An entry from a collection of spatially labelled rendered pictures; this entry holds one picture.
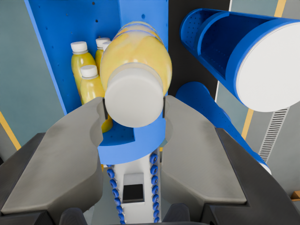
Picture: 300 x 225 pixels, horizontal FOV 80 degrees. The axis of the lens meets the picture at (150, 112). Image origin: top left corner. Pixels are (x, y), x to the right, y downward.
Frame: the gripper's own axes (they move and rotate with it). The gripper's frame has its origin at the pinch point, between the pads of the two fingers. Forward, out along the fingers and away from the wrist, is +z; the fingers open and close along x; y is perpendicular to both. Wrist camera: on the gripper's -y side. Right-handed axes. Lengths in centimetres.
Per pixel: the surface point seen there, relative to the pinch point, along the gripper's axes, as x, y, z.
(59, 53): -20.5, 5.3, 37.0
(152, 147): 2.7, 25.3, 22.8
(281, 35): 38, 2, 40
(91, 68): -11.8, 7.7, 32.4
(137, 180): -3, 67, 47
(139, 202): -2, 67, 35
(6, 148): -148, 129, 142
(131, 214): -8, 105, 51
